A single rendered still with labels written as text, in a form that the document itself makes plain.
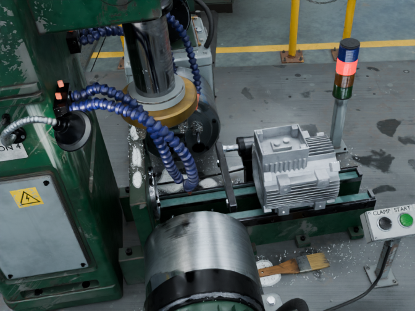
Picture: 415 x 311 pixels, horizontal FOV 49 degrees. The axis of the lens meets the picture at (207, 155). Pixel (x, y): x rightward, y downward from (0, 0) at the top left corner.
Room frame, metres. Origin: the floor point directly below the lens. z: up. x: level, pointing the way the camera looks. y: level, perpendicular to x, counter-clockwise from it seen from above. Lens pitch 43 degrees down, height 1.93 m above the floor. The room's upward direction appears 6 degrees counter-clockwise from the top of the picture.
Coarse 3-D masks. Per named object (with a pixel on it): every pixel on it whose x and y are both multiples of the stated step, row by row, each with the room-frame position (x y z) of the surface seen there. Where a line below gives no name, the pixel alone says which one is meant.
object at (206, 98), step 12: (180, 72) 1.22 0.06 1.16; (204, 84) 1.21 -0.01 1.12; (204, 96) 1.12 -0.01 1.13; (204, 108) 1.08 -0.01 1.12; (216, 108) 1.15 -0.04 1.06; (192, 120) 1.07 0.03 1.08; (204, 120) 1.08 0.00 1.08; (216, 120) 1.08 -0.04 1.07; (180, 132) 1.07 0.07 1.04; (192, 132) 1.05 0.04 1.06; (204, 132) 1.08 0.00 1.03; (216, 132) 1.08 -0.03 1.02; (168, 144) 1.07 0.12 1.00; (192, 144) 1.07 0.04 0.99; (204, 144) 1.08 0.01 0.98; (156, 156) 1.07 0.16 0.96; (192, 156) 1.08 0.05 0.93
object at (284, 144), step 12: (264, 132) 0.93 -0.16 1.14; (276, 132) 0.93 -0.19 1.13; (288, 132) 0.93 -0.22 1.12; (300, 132) 0.90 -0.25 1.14; (264, 144) 0.90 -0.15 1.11; (276, 144) 0.87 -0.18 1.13; (288, 144) 0.88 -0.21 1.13; (300, 144) 0.85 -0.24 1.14; (264, 156) 0.83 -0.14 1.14; (276, 156) 0.83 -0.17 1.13; (288, 156) 0.83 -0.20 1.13; (300, 156) 0.83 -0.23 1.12; (264, 168) 0.83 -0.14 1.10; (276, 168) 0.83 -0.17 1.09; (288, 168) 0.83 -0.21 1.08
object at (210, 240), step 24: (192, 216) 0.64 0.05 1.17; (216, 216) 0.64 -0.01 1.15; (168, 240) 0.59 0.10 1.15; (192, 240) 0.57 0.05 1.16; (216, 240) 0.57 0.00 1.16; (240, 240) 0.59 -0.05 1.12; (168, 264) 0.53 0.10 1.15; (192, 264) 0.52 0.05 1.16; (216, 264) 0.51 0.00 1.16; (240, 264) 0.52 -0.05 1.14
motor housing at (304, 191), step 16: (320, 144) 0.89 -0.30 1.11; (256, 160) 0.95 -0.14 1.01; (320, 160) 0.85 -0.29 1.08; (336, 160) 0.85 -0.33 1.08; (256, 176) 0.93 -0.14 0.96; (272, 176) 0.82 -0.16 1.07; (288, 176) 0.82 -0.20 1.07; (304, 176) 0.82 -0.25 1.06; (336, 176) 0.82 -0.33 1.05; (272, 192) 0.79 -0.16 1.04; (288, 192) 0.80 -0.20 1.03; (304, 192) 0.80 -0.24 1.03; (320, 192) 0.79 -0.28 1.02; (336, 192) 0.80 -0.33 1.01; (272, 208) 0.79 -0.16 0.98
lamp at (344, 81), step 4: (336, 72) 1.20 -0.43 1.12; (336, 76) 1.20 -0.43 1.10; (340, 76) 1.18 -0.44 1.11; (344, 76) 1.17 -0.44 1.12; (348, 76) 1.17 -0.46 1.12; (352, 76) 1.18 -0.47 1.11; (336, 80) 1.19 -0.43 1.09; (340, 80) 1.18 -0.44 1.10; (344, 80) 1.17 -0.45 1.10; (348, 80) 1.17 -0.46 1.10; (352, 80) 1.18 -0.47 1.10; (336, 84) 1.19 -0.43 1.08; (340, 84) 1.18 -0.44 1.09; (344, 84) 1.17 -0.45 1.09; (348, 84) 1.17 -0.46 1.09; (352, 84) 1.18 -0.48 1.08
